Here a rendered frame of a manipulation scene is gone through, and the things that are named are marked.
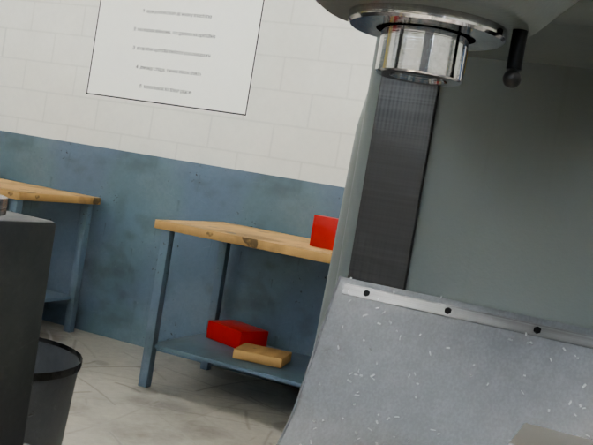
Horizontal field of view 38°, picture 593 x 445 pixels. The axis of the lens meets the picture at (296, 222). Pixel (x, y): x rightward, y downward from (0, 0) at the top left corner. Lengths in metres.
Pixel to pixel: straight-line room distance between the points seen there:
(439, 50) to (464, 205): 0.40
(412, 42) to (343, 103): 4.57
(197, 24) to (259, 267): 1.56
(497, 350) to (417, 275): 0.11
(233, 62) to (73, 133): 1.25
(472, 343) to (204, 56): 4.73
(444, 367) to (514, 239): 0.14
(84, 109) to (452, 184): 5.15
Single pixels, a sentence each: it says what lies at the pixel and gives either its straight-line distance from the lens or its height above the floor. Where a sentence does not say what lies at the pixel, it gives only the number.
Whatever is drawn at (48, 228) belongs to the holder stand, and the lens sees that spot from 0.70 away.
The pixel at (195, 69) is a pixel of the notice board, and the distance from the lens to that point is 5.48.
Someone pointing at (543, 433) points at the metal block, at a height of 1.11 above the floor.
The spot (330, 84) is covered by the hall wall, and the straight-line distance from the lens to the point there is 5.07.
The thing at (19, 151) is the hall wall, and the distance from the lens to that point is 6.20.
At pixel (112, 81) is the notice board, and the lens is 5.80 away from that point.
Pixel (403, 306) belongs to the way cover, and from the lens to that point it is 0.85.
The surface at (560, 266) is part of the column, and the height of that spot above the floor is 1.18.
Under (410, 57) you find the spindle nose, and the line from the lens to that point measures 0.46.
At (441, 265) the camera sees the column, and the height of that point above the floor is 1.15.
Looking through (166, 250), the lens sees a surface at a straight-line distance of 4.55.
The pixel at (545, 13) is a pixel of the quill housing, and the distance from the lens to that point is 0.47.
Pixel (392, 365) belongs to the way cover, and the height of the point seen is 1.06.
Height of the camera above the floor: 1.22
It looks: 3 degrees down
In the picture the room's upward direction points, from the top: 9 degrees clockwise
